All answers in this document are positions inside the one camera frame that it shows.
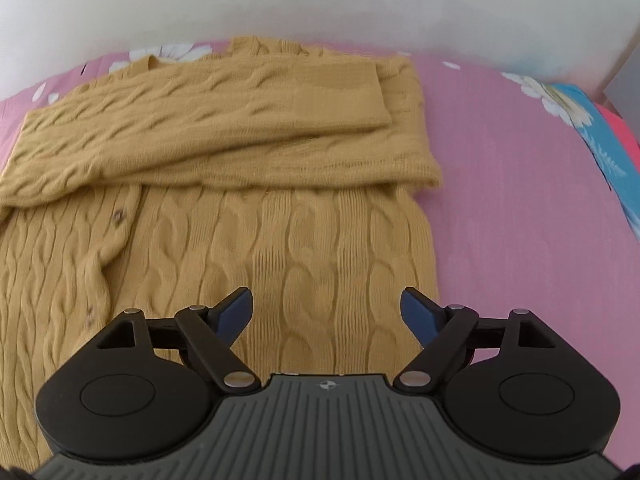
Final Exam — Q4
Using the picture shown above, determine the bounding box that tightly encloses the pink floral bed sheet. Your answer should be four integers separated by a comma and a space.
0, 40, 640, 411

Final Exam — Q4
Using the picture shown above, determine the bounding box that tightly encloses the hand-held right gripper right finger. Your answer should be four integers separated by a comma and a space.
393, 287, 557, 392

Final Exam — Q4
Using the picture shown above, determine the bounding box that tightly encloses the red cloth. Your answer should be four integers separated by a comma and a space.
592, 101, 640, 148

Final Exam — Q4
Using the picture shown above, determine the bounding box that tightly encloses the blue floral pillow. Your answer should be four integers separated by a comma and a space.
542, 82, 640, 243

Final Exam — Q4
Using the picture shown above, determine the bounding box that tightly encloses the yellow cable-knit cardigan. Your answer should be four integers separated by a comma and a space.
0, 35, 444, 467

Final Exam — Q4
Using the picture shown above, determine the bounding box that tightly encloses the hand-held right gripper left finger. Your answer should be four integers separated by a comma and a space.
95, 287, 256, 392

